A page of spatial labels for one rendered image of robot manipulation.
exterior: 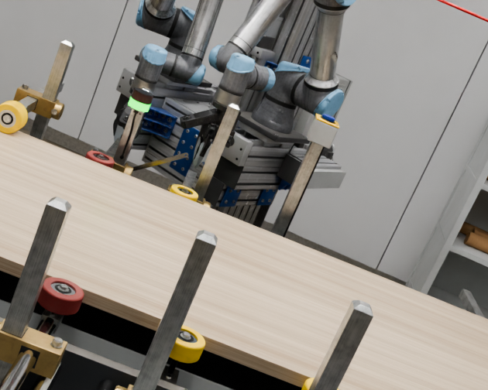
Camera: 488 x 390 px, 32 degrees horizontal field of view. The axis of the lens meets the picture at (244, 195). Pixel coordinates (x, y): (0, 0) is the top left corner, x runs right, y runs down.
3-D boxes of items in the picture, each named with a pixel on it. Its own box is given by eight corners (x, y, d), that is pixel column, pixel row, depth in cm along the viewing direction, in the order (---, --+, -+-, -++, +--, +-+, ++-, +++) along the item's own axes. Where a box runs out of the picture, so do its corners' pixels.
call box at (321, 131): (305, 136, 245) (316, 112, 243) (327, 145, 245) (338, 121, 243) (306, 141, 238) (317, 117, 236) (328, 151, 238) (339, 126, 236)
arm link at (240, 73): (263, 63, 246) (245, 59, 239) (249, 97, 249) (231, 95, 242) (244, 53, 250) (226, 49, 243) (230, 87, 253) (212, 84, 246)
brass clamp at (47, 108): (17, 100, 245) (22, 84, 244) (61, 118, 246) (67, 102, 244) (11, 104, 239) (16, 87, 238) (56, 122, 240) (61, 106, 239)
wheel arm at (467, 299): (456, 297, 283) (462, 286, 282) (465, 301, 284) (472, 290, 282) (486, 357, 242) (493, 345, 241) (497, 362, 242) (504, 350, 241)
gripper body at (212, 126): (228, 150, 250) (243, 113, 247) (202, 142, 247) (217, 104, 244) (221, 141, 257) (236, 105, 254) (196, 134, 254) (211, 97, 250)
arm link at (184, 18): (199, 53, 314) (213, 19, 310) (166, 40, 311) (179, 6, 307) (197, 47, 325) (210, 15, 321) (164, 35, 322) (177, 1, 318)
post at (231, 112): (170, 245, 254) (230, 100, 241) (181, 250, 255) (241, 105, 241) (169, 249, 251) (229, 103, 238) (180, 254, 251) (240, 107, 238)
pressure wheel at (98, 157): (77, 183, 238) (91, 146, 235) (104, 193, 239) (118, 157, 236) (70, 190, 231) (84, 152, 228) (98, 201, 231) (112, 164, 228)
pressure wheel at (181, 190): (152, 217, 236) (166, 181, 233) (173, 218, 242) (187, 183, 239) (170, 232, 231) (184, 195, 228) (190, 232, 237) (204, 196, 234)
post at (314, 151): (251, 270, 256) (310, 137, 243) (266, 276, 256) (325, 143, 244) (250, 275, 252) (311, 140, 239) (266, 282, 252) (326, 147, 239)
